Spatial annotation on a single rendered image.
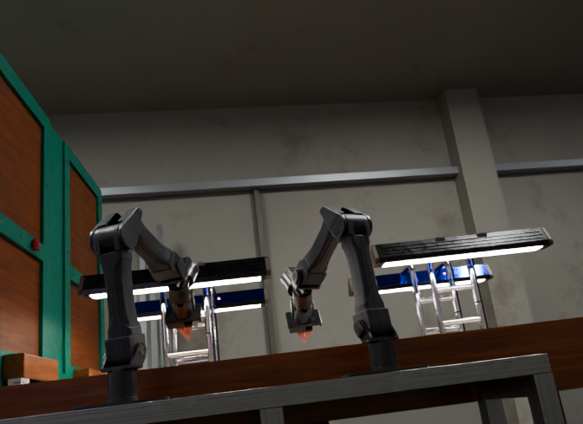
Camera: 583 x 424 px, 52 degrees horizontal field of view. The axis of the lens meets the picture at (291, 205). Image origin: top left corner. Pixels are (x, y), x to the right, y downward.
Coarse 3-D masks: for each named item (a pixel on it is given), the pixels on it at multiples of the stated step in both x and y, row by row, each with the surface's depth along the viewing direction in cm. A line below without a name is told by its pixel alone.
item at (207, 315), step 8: (200, 264) 199; (208, 288) 214; (160, 296) 212; (208, 296) 213; (160, 304) 211; (208, 304) 212; (160, 312) 210; (208, 312) 211; (160, 320) 210; (208, 320) 210; (208, 328) 209; (168, 336) 209; (208, 336) 208; (168, 344) 207; (208, 344) 207; (168, 352) 206; (176, 352) 206; (184, 352) 206; (192, 352) 206; (200, 352) 206; (208, 352) 206; (168, 360) 205; (208, 360) 206
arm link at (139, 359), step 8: (136, 344) 135; (144, 344) 137; (136, 352) 133; (144, 352) 136; (104, 360) 135; (136, 360) 133; (104, 368) 134; (112, 368) 133; (120, 368) 132; (128, 368) 131; (136, 368) 133
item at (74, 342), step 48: (0, 96) 190; (0, 144) 186; (48, 144) 229; (0, 192) 182; (48, 192) 223; (96, 192) 300; (0, 240) 178; (48, 240) 218; (0, 288) 175; (48, 288) 213; (0, 336) 172; (48, 336) 208; (96, 336) 278
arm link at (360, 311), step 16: (352, 224) 153; (368, 224) 156; (352, 240) 152; (368, 240) 154; (352, 256) 152; (368, 256) 152; (352, 272) 152; (368, 272) 150; (368, 288) 148; (368, 304) 146; (368, 320) 143; (384, 320) 145
